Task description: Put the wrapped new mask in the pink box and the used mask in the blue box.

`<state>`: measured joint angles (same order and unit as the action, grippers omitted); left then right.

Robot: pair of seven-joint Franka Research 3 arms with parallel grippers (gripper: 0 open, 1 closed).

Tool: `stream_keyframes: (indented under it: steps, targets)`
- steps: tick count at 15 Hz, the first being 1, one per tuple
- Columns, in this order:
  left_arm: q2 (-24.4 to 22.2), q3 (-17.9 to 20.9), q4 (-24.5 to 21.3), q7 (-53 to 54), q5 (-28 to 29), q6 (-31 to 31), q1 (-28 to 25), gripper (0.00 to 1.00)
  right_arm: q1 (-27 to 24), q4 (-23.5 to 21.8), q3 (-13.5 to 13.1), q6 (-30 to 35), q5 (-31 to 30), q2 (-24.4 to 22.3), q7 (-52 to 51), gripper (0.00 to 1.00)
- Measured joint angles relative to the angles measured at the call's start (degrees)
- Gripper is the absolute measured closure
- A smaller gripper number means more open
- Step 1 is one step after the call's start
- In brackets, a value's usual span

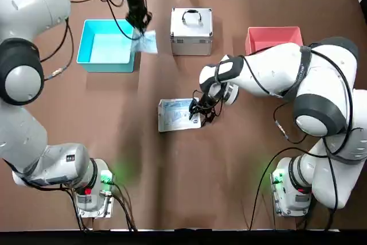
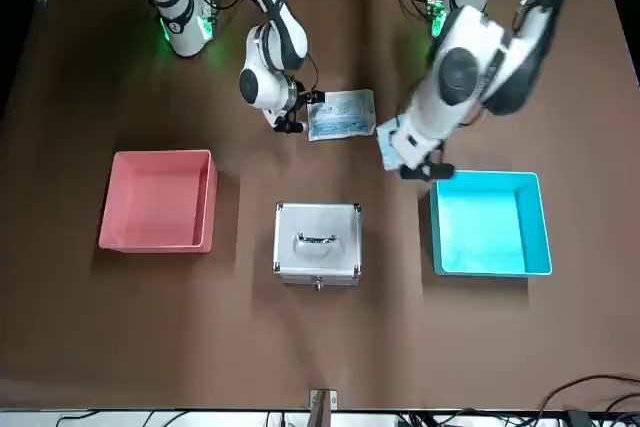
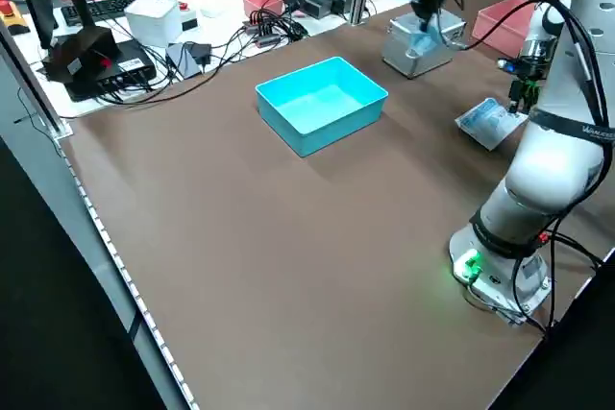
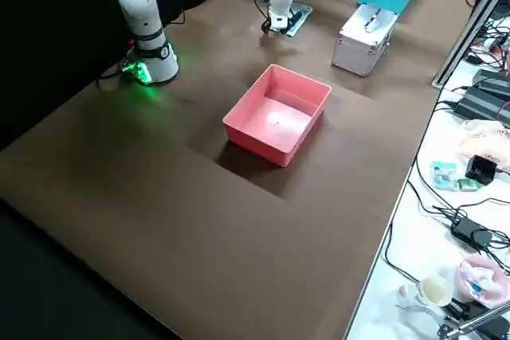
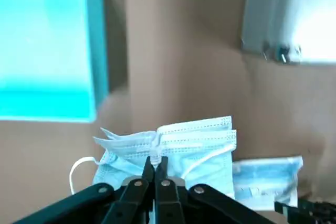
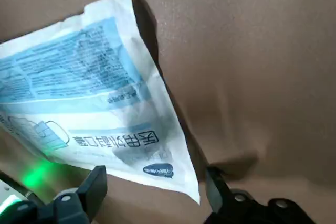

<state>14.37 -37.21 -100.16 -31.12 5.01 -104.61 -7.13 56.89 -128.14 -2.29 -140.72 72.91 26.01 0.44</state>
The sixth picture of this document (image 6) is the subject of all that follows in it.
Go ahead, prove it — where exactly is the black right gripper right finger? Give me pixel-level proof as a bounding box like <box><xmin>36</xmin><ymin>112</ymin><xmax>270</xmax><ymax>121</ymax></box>
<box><xmin>204</xmin><ymin>166</ymin><xmax>316</xmax><ymax>224</ymax></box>

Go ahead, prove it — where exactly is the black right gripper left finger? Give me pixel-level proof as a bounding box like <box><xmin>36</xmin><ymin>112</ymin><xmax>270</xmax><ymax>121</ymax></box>
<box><xmin>0</xmin><ymin>165</ymin><xmax>108</xmax><ymax>224</ymax></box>

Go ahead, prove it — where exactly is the new face mask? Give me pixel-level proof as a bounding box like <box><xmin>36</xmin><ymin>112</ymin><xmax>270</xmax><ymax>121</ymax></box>
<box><xmin>0</xmin><ymin>0</ymin><xmax>202</xmax><ymax>205</ymax></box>

